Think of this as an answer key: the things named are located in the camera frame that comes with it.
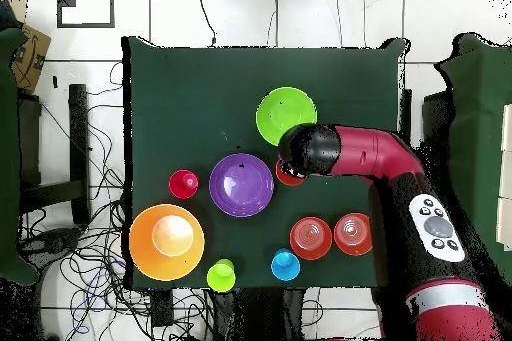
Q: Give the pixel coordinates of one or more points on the purple bowl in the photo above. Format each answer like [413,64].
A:
[240,187]

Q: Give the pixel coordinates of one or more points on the orange cup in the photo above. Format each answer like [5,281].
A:
[284,180]

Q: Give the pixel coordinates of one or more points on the green bowl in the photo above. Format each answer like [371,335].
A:
[280,109]

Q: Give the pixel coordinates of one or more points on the lime green cup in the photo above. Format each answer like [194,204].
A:
[220,277]

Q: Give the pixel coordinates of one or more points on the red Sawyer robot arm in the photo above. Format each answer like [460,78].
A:
[368,153]

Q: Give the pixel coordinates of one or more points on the red cup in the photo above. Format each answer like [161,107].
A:
[183,185]

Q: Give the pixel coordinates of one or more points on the orange bowl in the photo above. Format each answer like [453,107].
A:
[310,238]
[352,235]

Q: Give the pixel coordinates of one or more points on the blue cup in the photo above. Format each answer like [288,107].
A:
[285,265]

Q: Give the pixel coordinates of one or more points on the dark green tablecloth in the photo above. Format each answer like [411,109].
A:
[192,89]

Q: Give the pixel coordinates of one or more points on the large yellow bowl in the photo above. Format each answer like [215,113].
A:
[144,245]

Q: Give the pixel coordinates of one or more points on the black metal stand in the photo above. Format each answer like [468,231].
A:
[436,117]
[78,137]

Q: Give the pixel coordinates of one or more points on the black chair base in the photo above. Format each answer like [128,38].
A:
[52,241]

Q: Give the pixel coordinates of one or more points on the green cloth covered table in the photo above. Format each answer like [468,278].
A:
[8,157]
[480,117]

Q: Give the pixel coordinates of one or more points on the cardboard box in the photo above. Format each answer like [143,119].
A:
[30,61]

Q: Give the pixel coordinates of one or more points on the white box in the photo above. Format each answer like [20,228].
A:
[506,225]
[508,129]

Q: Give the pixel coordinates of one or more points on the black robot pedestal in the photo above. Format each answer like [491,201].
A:
[248,317]

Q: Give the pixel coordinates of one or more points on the black square frame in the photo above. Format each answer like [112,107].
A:
[86,26]

